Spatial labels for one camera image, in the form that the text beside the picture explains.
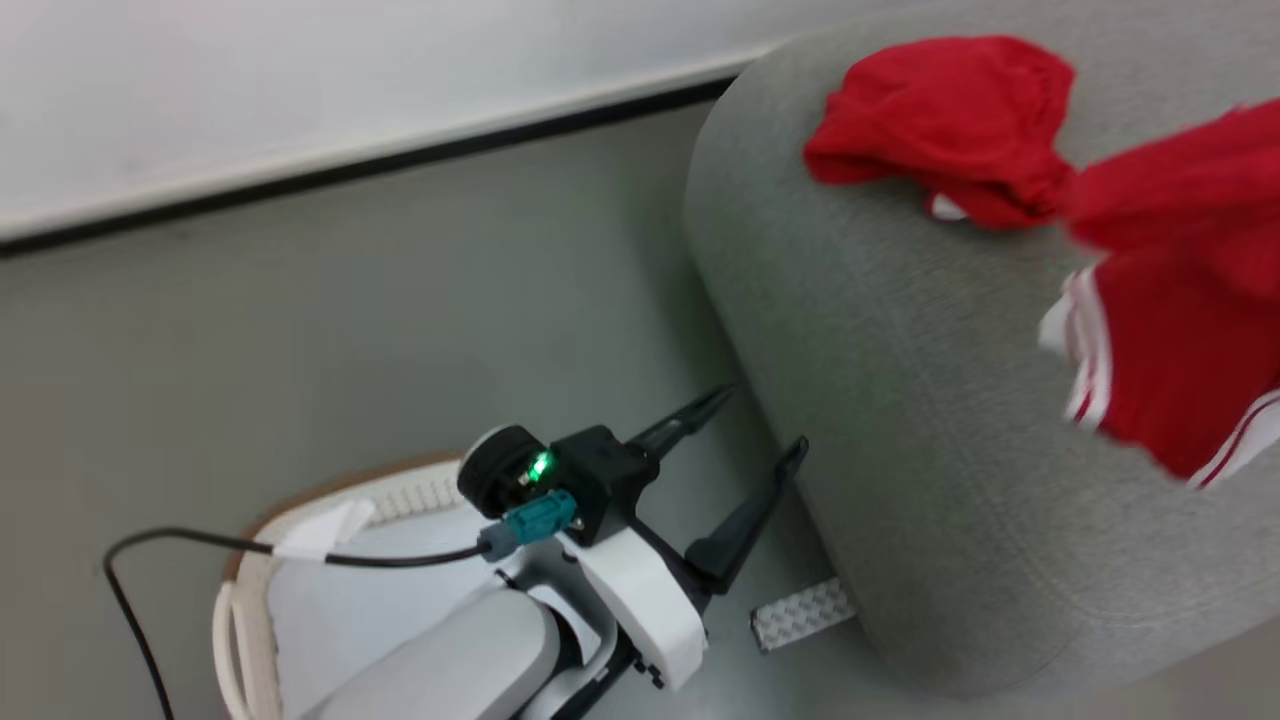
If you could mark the red jersey with white trim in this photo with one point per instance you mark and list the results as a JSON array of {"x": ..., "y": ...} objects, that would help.
[{"x": 950, "y": 120}]

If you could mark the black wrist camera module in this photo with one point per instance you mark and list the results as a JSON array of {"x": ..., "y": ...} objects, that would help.
[{"x": 600, "y": 470}]

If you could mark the white patterned floor tape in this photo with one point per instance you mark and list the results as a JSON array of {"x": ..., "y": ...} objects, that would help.
[{"x": 803, "y": 613}]

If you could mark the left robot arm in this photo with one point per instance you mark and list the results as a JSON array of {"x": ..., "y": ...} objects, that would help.
[{"x": 450, "y": 665}]

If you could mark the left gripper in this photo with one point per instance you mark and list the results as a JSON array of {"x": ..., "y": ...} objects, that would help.
[{"x": 645, "y": 600}]

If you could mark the white plastic laundry basket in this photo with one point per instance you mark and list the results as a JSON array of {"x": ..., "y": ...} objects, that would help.
[{"x": 427, "y": 492}]

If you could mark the white and black wall trim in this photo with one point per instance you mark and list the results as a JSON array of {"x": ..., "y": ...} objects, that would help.
[{"x": 300, "y": 168}]

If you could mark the grey fabric sofa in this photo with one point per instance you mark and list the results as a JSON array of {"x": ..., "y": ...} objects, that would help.
[{"x": 900, "y": 420}]

